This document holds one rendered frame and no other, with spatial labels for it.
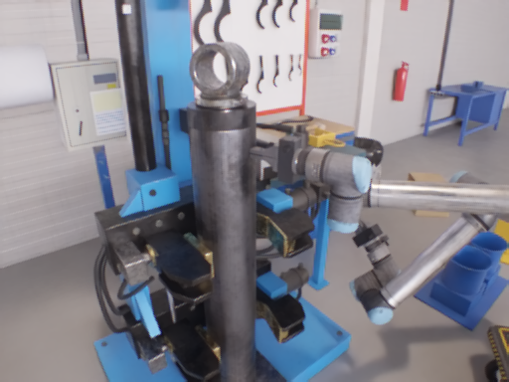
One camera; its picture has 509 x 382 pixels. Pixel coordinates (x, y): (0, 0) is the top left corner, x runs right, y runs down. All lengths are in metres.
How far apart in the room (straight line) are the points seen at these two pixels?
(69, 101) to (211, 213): 0.93
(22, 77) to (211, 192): 0.98
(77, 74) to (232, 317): 1.25
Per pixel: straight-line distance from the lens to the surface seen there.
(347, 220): 0.96
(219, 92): 1.01
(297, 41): 3.96
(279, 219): 1.34
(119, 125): 1.80
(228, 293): 1.29
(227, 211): 1.09
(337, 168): 0.91
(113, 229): 1.24
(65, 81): 1.72
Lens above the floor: 1.68
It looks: 26 degrees down
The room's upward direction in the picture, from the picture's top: straight up
